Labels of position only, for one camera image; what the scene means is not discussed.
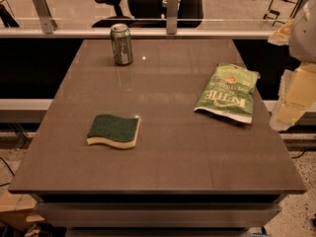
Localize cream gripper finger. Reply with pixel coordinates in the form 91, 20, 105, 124
270, 62, 316, 131
268, 20, 293, 45

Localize black office chair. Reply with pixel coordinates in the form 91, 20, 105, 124
92, 0, 203, 28

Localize black floor cable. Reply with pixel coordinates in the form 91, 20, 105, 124
0, 156, 16, 188

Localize wooden stool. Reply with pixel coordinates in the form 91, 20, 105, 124
263, 0, 301, 26

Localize green and yellow sponge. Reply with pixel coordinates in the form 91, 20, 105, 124
87, 115, 140, 149

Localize metal window rail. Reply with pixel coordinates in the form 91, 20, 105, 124
0, 28, 273, 40

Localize center metal bracket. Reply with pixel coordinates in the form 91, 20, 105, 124
166, 0, 178, 35

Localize left metal bracket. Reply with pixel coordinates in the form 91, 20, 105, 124
32, 0, 57, 34

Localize green jalapeno chip bag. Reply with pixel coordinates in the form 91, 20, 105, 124
195, 63, 260, 123

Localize green soda can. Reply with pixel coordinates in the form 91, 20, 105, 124
110, 24, 133, 65

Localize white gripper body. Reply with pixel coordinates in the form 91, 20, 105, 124
289, 0, 316, 63

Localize metal bracket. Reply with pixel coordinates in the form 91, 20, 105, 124
32, 0, 57, 34
166, 0, 178, 35

